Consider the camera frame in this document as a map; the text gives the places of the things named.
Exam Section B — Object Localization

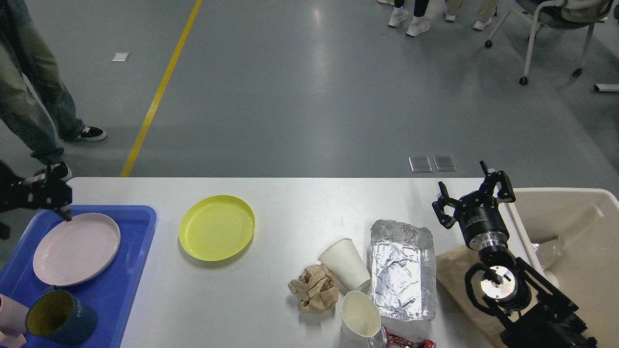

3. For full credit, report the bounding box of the white paper on floor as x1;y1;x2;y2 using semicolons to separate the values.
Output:
111;52;130;62

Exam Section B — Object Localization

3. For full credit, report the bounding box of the yellow plate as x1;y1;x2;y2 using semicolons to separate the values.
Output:
177;195;256;261

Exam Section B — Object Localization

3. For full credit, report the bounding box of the beige plastic bin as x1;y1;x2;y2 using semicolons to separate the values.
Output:
508;188;619;348

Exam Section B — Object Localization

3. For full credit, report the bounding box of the brown paper bag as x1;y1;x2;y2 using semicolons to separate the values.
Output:
436;246;506;348

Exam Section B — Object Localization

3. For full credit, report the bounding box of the person in white sneakers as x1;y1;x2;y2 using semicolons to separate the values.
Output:
387;0;431;37

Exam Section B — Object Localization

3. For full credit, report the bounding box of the crumpled brown paper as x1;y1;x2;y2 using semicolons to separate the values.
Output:
288;264;339;314

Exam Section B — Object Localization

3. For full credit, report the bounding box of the office chair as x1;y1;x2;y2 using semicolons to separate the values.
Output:
484;0;614;86

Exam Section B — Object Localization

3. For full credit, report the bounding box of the right floor socket plate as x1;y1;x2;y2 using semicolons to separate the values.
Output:
433;156;457;172

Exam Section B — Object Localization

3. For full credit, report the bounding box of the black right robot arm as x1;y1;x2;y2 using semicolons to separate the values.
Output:
432;161;597;348

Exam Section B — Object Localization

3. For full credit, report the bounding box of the person in jeans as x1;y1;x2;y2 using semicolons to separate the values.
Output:
0;0;107;181

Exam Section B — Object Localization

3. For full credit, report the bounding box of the white bar on floor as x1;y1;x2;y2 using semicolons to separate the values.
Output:
594;83;619;93

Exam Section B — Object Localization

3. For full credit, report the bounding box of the upright white paper cup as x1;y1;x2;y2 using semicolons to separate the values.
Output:
341;291;381;342

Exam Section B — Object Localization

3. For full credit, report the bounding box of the floor socket plate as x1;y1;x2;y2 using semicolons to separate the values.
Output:
408;156;433;173
433;156;457;172

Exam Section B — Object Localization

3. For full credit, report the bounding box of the lying white paper cup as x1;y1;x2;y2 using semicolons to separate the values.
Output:
318;238;370;293

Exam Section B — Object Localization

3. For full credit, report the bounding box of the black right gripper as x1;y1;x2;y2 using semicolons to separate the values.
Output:
432;161;516;251

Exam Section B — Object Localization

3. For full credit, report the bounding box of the pink mug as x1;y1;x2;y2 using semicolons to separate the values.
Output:
0;294;29;348

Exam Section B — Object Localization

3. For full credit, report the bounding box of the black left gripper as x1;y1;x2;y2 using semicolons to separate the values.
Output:
0;161;73;240

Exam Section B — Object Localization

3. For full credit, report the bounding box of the left floor socket plate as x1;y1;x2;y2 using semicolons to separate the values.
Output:
408;156;433;173

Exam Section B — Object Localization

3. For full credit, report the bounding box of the aluminium foil tray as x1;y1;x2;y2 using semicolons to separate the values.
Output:
369;219;438;321

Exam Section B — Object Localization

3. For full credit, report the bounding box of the person in beige trousers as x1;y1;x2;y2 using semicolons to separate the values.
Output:
444;0;500;31

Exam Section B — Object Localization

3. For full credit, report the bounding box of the pink plate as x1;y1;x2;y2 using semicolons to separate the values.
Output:
32;212;121;286

